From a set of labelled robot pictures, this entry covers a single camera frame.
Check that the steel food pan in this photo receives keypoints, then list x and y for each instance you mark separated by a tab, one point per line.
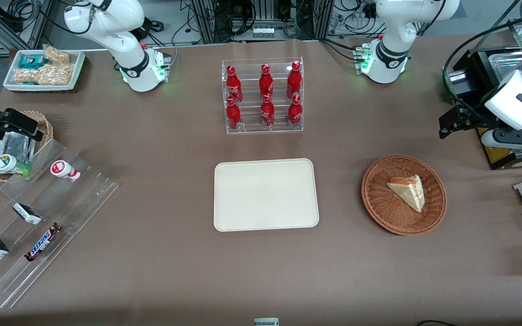
505	63

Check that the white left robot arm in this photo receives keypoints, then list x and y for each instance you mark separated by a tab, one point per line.
392	40

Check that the white power strip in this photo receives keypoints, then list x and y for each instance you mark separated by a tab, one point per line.
263	32

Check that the large rice cracker pack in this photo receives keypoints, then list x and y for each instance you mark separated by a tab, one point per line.
57	74

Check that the round brown wicker basket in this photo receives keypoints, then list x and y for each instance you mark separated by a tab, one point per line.
388	213

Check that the clear acrylic tiered display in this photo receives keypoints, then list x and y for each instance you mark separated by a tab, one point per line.
75	199

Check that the triangular sandwich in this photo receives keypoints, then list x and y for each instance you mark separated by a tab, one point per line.
409	192

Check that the aluminium equipment rack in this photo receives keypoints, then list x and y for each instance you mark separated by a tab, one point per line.
206	20

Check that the red label yogurt bottle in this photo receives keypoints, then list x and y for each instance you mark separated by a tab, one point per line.
63	170

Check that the red cola bottle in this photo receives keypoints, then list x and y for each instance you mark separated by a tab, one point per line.
234	86
266	81
294	81
295	112
233	115
267	113

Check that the green label yogurt bottle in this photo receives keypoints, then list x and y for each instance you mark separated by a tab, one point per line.
9	164

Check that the small rice cracker pack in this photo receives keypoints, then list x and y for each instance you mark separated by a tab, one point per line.
57	55
24	76

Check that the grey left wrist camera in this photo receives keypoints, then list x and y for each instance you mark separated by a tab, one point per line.
510	138

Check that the beige plastic tray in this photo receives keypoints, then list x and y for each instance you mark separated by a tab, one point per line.
265	194

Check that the tan wicker basket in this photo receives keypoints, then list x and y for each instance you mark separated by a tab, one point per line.
45	129

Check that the white rectangular snack tray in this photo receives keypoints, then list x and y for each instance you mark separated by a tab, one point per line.
77	68

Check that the teal snack packet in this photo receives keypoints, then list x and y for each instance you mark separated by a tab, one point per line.
31	61

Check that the snickers chocolate bar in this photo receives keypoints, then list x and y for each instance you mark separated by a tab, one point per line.
42	242

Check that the white labelled device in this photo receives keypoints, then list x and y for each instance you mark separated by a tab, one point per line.
266	322

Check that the black food warmer machine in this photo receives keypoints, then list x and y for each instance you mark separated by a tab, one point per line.
474	68

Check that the clear acrylic bottle rack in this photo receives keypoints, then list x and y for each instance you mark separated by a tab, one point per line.
252	122

